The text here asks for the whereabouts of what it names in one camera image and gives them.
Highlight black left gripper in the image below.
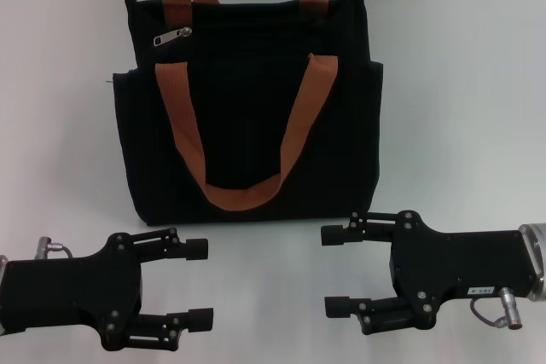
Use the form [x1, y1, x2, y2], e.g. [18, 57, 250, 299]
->
[3, 232, 142, 342]

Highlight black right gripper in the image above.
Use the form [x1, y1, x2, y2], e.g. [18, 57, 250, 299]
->
[320, 209, 539, 336]

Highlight black tote bag brown handles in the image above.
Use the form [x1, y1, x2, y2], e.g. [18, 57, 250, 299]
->
[111, 0, 384, 228]

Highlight left gripper cable with connector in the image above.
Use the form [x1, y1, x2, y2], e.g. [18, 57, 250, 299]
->
[34, 235, 73, 259]

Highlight gripper cable with connector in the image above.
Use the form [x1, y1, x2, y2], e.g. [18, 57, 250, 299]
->
[34, 235, 73, 259]
[468, 286, 524, 331]

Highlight right gripper cable with connector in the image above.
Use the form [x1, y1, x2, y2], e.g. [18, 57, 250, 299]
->
[468, 286, 524, 331]

